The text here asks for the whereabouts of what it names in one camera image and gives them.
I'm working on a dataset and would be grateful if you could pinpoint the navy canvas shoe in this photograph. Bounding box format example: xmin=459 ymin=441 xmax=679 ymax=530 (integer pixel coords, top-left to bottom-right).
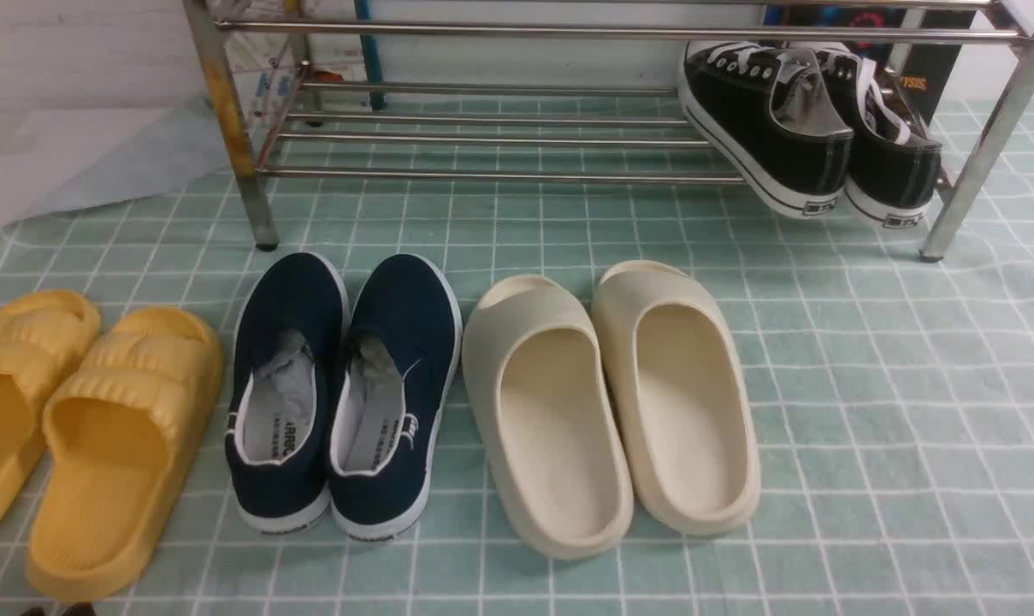
xmin=326 ymin=253 xmax=463 ymax=542
xmin=224 ymin=251 xmax=349 ymax=535

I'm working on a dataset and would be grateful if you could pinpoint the stainless steel shoe rack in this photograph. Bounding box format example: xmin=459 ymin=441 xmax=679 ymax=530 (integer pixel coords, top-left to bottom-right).
xmin=183 ymin=1 xmax=1034 ymax=263

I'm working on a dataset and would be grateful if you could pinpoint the left cream slide slipper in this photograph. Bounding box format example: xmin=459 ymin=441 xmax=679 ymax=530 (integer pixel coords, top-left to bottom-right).
xmin=462 ymin=275 xmax=635 ymax=560

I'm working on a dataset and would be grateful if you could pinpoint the cream slide slipper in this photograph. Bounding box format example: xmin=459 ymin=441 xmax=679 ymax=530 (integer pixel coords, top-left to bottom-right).
xmin=462 ymin=275 xmax=635 ymax=560
xmin=591 ymin=260 xmax=760 ymax=536

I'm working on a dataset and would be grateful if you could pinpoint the right cream slide slipper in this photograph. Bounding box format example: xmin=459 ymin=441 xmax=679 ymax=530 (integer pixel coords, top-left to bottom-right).
xmin=591 ymin=260 xmax=760 ymax=536

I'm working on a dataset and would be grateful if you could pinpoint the left black canvas sneaker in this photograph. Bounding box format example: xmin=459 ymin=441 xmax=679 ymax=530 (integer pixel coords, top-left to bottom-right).
xmin=677 ymin=40 xmax=854 ymax=219

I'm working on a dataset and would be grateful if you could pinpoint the black canvas sneaker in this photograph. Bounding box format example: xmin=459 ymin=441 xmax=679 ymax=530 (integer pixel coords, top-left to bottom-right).
xmin=677 ymin=40 xmax=854 ymax=219
xmin=794 ymin=42 xmax=942 ymax=230

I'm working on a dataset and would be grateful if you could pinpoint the right black canvas sneaker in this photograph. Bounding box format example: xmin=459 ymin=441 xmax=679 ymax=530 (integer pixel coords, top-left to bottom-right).
xmin=794 ymin=42 xmax=942 ymax=230

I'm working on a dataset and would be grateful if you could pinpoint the right yellow slide slipper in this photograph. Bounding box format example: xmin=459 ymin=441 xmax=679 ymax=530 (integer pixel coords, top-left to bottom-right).
xmin=27 ymin=305 xmax=224 ymax=603

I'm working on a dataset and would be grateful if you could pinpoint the yellow slide slipper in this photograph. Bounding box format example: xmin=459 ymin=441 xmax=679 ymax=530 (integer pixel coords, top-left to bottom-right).
xmin=0 ymin=289 xmax=102 ymax=521
xmin=27 ymin=305 xmax=224 ymax=603

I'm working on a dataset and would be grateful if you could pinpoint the black cardboard box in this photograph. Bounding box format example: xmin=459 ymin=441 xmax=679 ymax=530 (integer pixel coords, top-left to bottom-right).
xmin=763 ymin=5 xmax=978 ymax=127

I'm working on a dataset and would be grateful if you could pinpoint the left yellow slide slipper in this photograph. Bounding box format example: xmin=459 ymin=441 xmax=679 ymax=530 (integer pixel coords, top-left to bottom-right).
xmin=0 ymin=289 xmax=102 ymax=521

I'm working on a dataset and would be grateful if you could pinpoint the grey plastic sheet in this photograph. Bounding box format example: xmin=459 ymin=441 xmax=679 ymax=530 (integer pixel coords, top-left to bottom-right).
xmin=0 ymin=100 xmax=229 ymax=228

